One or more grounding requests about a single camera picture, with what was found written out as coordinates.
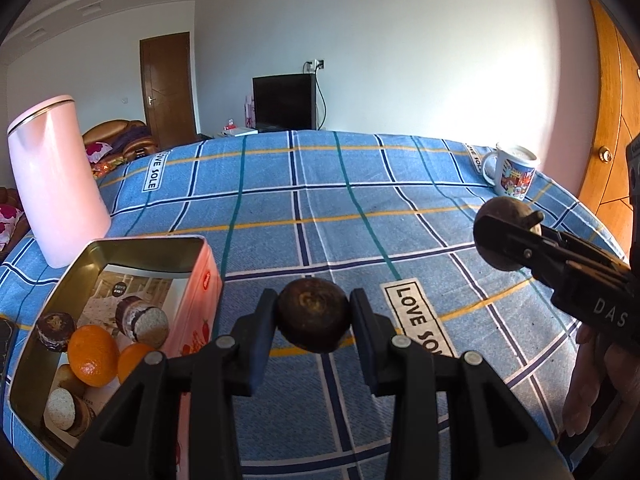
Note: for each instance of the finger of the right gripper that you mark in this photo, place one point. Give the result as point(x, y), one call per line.
point(546, 255)

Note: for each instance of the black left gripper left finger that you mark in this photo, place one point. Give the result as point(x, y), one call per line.
point(135, 436)

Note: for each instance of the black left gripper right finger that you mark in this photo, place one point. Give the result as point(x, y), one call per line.
point(491, 434)

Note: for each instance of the purple round radish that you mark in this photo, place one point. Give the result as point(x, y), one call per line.
point(495, 222)

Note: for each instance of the green-yellow small fruit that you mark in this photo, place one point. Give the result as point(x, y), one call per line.
point(66, 379)

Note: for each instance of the person's hand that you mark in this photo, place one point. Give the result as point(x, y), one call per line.
point(621, 367)

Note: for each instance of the orange in tin right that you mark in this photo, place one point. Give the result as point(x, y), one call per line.
point(130, 358)

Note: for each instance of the orange in tin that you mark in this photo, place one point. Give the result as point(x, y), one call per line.
point(93, 355)
point(130, 358)

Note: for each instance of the orange wooden door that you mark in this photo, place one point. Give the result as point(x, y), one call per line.
point(605, 188)

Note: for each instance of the orange in tin left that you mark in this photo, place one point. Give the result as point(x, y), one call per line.
point(93, 355)

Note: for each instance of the cartoon printed white mug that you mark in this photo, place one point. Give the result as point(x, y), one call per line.
point(510, 170)

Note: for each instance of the printed paper sheet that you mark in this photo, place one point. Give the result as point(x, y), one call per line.
point(114, 283)

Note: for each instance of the pink metal tin box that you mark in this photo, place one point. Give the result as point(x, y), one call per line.
point(36, 366)

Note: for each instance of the blue plaid tablecloth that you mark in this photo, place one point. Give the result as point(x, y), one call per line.
point(391, 215)

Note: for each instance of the black phone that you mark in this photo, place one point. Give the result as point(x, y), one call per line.
point(8, 332)

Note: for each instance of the white pink electric kettle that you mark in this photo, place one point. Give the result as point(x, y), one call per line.
point(61, 200)

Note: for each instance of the pink floral cushion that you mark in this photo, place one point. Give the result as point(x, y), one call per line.
point(9, 218)

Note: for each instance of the brown leather sofa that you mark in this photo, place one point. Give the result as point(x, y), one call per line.
point(118, 138)

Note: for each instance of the black television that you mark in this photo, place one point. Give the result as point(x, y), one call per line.
point(285, 102)

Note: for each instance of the dark brown door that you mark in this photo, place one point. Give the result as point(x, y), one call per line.
point(165, 64)

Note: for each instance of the wall power socket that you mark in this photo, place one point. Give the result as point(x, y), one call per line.
point(316, 65)

